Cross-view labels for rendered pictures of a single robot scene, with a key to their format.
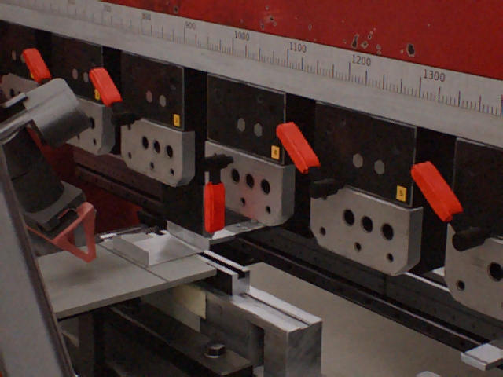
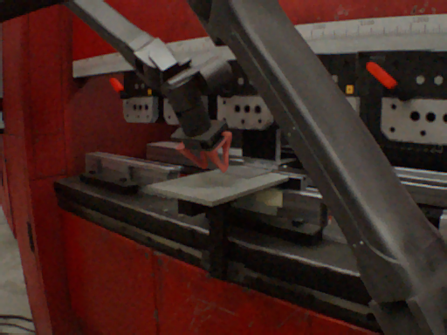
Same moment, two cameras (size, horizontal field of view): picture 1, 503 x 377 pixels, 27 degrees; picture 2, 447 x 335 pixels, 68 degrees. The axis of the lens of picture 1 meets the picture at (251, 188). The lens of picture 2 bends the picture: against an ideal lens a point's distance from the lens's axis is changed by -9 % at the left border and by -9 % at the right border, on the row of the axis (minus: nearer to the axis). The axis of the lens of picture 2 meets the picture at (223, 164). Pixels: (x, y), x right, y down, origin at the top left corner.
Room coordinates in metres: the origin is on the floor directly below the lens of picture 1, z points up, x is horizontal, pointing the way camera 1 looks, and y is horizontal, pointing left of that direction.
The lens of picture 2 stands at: (0.55, 0.35, 1.17)
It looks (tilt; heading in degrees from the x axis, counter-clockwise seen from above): 10 degrees down; 349
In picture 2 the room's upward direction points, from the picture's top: straight up
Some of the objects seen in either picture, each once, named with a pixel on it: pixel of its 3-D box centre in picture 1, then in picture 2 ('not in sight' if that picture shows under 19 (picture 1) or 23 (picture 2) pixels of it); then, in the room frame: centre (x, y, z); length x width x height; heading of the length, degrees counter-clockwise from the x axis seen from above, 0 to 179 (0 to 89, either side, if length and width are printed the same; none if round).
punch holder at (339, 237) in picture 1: (385, 182); (426, 97); (1.10, -0.15, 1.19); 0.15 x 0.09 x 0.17; 39
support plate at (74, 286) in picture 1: (97, 273); (221, 182); (1.30, 0.20, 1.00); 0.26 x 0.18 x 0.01; 129
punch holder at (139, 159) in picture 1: (175, 115); (251, 93); (1.41, 0.11, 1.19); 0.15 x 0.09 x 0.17; 39
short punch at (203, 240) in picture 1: (188, 209); (260, 147); (1.39, 0.09, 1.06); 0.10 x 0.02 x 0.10; 39
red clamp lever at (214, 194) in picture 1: (218, 193); not in sight; (1.23, 0.04, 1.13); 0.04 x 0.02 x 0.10; 129
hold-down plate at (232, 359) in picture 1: (170, 338); (259, 222); (1.32, 0.11, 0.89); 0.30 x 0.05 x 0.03; 39
